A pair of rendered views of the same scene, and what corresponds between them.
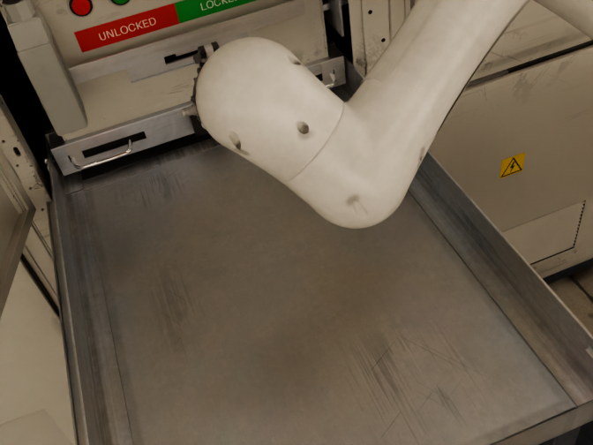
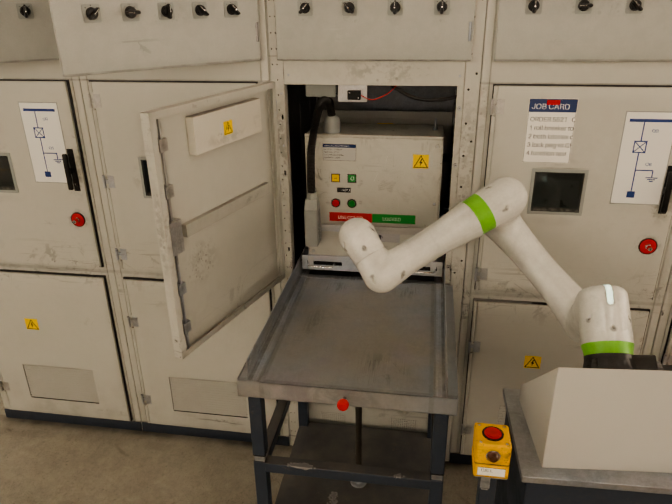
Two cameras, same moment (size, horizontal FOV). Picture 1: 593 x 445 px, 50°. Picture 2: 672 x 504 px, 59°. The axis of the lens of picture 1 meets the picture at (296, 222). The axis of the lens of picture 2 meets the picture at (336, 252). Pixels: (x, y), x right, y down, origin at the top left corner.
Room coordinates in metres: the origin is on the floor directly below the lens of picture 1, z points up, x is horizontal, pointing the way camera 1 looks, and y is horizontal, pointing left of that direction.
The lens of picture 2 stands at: (-0.98, -0.52, 1.85)
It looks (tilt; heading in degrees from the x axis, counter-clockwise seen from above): 24 degrees down; 22
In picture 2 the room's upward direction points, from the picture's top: 1 degrees counter-clockwise
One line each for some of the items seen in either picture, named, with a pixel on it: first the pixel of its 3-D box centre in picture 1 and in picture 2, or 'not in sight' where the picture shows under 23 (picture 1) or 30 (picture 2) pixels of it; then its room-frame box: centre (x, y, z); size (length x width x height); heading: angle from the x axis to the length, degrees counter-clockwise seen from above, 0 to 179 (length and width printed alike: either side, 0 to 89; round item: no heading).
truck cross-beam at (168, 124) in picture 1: (203, 108); (371, 263); (1.00, 0.13, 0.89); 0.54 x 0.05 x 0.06; 103
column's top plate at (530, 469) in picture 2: not in sight; (597, 436); (0.46, -0.70, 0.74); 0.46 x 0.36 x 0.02; 104
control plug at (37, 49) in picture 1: (48, 71); (312, 221); (0.87, 0.31, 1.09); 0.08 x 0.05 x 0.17; 13
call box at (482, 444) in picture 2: not in sight; (490, 450); (0.17, -0.45, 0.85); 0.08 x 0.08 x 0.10; 13
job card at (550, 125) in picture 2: not in sight; (549, 131); (1.05, -0.45, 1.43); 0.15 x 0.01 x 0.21; 103
